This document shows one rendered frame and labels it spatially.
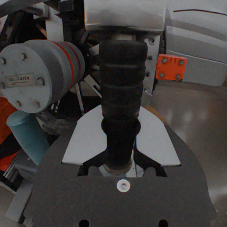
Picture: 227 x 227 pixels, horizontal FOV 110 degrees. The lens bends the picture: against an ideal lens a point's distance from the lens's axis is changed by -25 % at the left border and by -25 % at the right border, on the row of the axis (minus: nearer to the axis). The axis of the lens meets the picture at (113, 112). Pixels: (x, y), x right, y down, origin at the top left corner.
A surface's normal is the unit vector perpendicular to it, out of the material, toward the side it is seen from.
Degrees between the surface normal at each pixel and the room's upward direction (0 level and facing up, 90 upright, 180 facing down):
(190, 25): 90
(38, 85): 90
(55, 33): 90
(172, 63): 90
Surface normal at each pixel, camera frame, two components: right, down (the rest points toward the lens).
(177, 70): -0.04, 0.54
